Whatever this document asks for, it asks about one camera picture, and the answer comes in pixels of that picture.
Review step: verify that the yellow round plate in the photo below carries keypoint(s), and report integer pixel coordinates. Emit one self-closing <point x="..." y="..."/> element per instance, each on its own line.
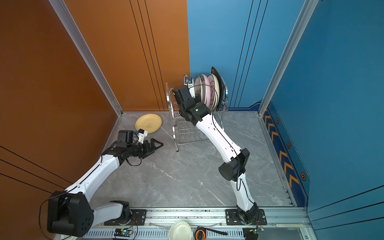
<point x="149" y="122"/>

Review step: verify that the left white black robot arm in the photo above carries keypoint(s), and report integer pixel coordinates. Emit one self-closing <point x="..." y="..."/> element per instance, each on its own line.
<point x="69" y="211"/>

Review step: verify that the aluminium mounting rail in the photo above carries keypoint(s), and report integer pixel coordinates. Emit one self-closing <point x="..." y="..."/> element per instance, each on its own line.
<point x="279" y="217"/>

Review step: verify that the white plate green cloud outline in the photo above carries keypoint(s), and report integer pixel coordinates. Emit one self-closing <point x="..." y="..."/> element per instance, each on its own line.
<point x="213" y="92"/>

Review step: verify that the green circuit board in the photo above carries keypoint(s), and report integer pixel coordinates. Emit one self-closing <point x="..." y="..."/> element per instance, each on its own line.
<point x="125" y="233"/>

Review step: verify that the white plate red characters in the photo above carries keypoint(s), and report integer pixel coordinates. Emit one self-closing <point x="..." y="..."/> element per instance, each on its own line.
<point x="197" y="86"/>

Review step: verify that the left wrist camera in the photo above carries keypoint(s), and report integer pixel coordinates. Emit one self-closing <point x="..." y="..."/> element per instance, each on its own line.
<point x="141" y="135"/>

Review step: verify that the pink round plate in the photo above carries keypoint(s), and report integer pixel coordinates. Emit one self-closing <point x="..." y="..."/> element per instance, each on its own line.
<point x="208" y="88"/>

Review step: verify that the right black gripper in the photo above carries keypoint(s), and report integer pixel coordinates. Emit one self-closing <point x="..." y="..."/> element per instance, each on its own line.
<point x="198" y="100"/>

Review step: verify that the white plate orange sunburst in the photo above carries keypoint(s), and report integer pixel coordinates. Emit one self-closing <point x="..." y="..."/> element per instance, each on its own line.
<point x="192" y="91"/>

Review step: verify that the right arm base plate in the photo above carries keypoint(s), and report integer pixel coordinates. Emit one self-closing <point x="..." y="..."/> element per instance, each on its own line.
<point x="236" y="217"/>

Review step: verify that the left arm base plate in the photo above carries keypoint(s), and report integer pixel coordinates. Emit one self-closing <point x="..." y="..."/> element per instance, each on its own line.
<point x="138" y="218"/>

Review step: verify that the white bowl on rail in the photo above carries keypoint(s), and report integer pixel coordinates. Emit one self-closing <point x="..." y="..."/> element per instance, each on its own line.
<point x="180" y="231"/>

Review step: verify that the cream round plate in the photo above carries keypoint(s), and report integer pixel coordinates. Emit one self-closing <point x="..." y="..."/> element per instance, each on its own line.
<point x="218" y="92"/>

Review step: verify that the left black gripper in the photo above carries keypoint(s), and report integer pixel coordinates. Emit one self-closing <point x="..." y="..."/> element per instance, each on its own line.
<point x="149" y="150"/>

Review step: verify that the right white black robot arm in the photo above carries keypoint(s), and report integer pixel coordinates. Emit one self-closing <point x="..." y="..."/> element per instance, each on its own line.
<point x="235" y="159"/>

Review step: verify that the white plate green red rim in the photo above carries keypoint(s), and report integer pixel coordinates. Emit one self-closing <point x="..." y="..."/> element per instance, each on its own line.
<point x="203" y="89"/>

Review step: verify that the black square floral plate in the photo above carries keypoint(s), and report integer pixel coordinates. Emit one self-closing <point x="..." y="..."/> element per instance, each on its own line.
<point x="224" y="89"/>

